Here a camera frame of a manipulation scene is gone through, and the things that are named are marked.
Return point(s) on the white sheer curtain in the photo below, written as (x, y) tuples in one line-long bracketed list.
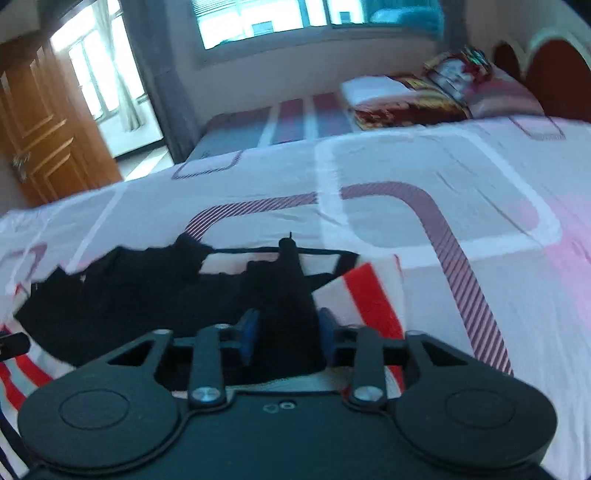
[(120, 69)]

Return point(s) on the white folded blanket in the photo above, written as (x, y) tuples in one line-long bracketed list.
[(369, 90)]

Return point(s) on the balcony window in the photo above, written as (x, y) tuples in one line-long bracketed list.
[(83, 69)]

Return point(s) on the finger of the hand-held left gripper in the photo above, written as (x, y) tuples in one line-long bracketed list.
[(11, 347)]

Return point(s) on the grey curtain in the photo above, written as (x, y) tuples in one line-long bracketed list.
[(161, 78)]

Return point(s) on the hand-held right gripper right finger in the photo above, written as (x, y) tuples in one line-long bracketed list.
[(328, 333)]

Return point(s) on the brown wooden door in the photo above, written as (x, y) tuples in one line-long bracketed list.
[(51, 138)]

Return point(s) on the striped pink pillow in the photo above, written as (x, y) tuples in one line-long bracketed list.
[(498, 94)]

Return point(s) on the striped knit sweater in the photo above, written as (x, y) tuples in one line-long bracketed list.
[(152, 295)]

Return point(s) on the striped grey red mattress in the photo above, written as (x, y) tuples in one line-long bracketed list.
[(286, 122)]

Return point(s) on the red patterned folded blanket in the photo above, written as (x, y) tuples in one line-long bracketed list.
[(415, 108)]

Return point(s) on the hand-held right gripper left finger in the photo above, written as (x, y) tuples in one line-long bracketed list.
[(249, 333)]

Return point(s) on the sliding glass window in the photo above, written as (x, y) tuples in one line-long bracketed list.
[(286, 21)]

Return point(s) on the colourful ornament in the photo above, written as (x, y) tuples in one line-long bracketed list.
[(475, 57)]

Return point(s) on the red arched headboard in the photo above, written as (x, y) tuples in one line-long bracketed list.
[(558, 74)]

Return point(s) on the patterned pink bed sheet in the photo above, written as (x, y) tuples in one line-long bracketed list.
[(461, 221)]

